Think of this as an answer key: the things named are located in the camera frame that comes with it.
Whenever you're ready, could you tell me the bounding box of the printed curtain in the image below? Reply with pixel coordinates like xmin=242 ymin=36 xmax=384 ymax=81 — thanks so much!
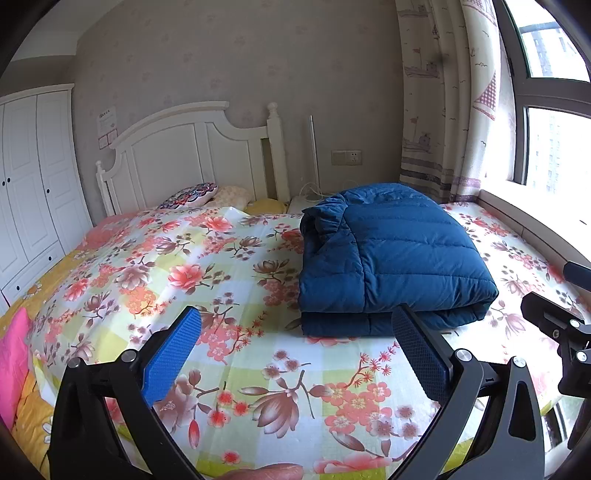
xmin=396 ymin=0 xmax=517 ymax=205

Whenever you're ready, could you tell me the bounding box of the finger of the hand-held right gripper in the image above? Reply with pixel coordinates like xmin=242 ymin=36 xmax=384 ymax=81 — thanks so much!
xmin=521 ymin=292 xmax=591 ymax=352
xmin=563 ymin=261 xmax=591 ymax=291

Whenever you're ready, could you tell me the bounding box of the yellow cloth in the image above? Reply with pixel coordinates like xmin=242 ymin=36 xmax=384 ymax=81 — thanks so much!
xmin=244 ymin=198 xmax=290 ymax=216

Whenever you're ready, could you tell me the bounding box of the bright pink cloth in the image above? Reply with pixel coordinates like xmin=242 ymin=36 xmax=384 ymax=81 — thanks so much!
xmin=0 ymin=307 xmax=34 ymax=433

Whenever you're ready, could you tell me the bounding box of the white wall notice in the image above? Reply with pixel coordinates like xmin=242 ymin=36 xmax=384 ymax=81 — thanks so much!
xmin=97 ymin=106 xmax=117 ymax=135

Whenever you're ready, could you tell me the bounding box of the grey window frame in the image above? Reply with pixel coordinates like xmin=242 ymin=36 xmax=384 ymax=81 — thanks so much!
xmin=491 ymin=0 xmax=591 ymax=191

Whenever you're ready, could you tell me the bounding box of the white wardrobe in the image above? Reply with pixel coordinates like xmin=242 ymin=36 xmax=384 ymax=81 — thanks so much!
xmin=0 ymin=84 xmax=94 ymax=306

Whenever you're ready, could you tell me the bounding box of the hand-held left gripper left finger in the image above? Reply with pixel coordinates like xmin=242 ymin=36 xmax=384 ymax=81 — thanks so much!
xmin=48 ymin=305 xmax=204 ymax=480

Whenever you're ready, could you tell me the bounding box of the white bed headboard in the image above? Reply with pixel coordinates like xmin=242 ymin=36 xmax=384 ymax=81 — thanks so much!
xmin=95 ymin=102 xmax=291 ymax=216

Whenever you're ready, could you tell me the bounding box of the slim white desk lamp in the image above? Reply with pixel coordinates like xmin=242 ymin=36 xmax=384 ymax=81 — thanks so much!
xmin=305 ymin=115 xmax=326 ymax=202

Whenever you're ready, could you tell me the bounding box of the patterned purple pillow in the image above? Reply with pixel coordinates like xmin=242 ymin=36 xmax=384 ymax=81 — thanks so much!
xmin=159 ymin=182 xmax=219 ymax=209

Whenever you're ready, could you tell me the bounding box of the white window sill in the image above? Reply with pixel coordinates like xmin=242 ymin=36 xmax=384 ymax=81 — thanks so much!
xmin=477 ymin=186 xmax=591 ymax=269

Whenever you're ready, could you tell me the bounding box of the wall socket panel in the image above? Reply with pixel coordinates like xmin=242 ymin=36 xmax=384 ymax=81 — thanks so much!
xmin=331 ymin=148 xmax=363 ymax=166

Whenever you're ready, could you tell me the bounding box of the white nightstand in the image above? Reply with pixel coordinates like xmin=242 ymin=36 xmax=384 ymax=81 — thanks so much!
xmin=286 ymin=193 xmax=334 ymax=215

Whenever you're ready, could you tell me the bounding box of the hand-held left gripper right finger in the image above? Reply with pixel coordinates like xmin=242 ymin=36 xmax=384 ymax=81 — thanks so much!
xmin=392 ymin=304 xmax=546 ymax=480

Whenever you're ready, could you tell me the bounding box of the blue puffer jacket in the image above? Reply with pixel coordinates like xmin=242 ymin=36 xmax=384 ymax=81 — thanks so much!
xmin=298 ymin=183 xmax=500 ymax=340

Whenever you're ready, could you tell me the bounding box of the floral bedsheet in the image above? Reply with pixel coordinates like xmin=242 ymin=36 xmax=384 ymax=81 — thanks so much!
xmin=30 ymin=198 xmax=583 ymax=476

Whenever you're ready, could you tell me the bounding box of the beige pillow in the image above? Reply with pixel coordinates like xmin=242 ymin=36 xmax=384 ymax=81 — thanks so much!
xmin=210 ymin=185 xmax=253 ymax=209

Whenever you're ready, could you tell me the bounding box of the person's left hand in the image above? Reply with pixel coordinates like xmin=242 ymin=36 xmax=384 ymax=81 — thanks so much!
xmin=216 ymin=463 xmax=304 ymax=480

